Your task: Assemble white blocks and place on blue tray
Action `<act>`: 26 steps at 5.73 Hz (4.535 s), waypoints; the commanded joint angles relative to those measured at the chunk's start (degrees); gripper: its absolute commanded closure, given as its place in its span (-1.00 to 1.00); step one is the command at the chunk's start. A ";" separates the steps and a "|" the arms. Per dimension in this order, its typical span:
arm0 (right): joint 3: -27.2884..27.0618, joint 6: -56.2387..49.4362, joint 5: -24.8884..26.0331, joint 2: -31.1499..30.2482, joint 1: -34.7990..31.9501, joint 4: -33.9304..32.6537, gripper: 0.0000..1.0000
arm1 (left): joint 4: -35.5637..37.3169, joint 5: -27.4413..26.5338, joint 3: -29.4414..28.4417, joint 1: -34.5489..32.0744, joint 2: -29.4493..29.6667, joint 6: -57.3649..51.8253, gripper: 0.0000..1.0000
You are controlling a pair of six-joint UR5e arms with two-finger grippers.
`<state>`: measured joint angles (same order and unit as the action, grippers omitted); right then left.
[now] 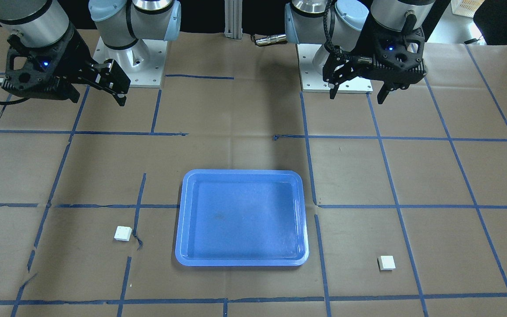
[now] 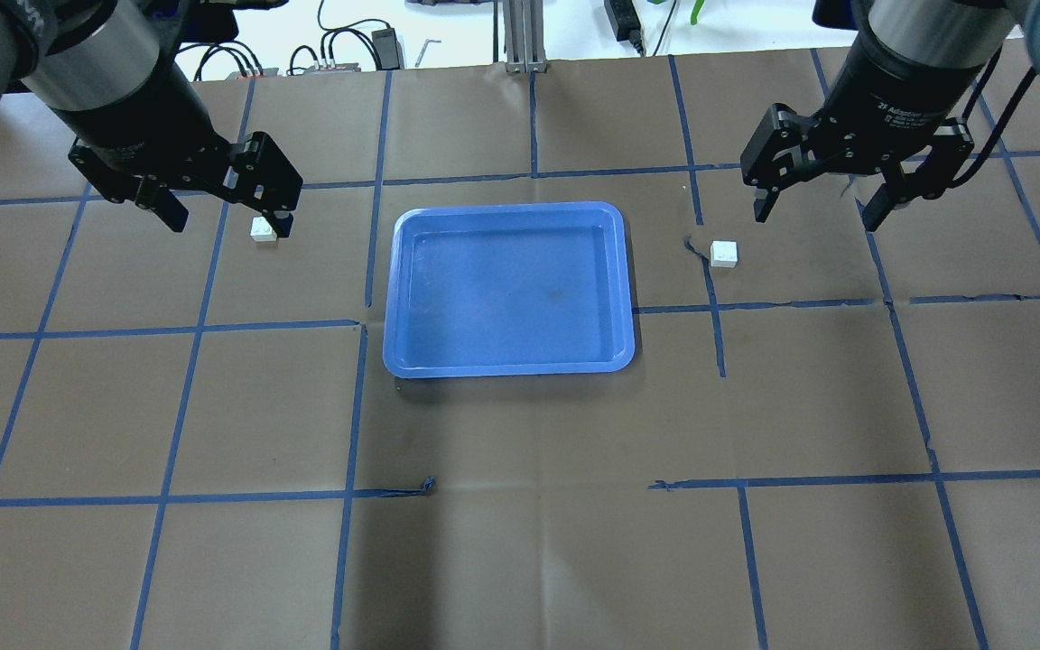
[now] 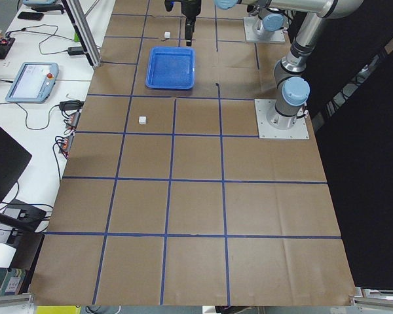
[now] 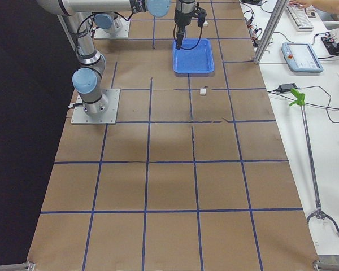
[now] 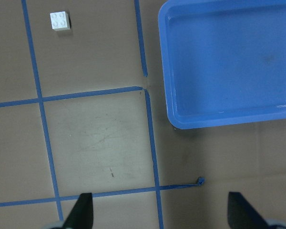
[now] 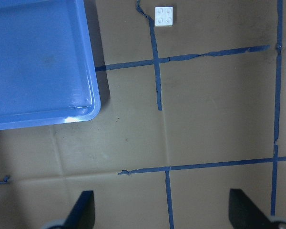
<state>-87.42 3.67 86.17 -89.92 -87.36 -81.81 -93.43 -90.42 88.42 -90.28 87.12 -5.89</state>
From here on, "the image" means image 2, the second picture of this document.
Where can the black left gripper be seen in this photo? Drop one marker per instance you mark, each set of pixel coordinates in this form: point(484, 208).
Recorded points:
point(134, 122)

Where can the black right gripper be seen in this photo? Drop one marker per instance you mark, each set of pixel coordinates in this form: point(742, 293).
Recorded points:
point(890, 95)

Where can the white block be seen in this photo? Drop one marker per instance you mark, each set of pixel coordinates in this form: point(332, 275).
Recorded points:
point(262, 232)
point(723, 254)

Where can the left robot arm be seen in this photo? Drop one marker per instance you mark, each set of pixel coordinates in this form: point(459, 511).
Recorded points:
point(109, 73)

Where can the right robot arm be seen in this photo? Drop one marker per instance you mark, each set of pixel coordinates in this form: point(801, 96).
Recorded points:
point(946, 34)

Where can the blue plastic tray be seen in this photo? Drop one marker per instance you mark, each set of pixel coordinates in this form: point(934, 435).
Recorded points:
point(516, 289)

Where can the black power brick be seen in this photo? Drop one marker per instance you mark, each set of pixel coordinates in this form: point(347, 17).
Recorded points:
point(387, 48)

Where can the grey hex key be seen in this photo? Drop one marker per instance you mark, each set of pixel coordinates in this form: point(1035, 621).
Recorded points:
point(423, 50)

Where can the black power adapter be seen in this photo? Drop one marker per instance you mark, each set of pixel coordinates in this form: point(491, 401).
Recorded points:
point(625, 24)

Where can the brown paper mat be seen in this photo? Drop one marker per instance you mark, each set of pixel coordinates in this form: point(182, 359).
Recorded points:
point(834, 445)

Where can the aluminium profile post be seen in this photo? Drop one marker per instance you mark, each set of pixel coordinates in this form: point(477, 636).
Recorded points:
point(523, 40)

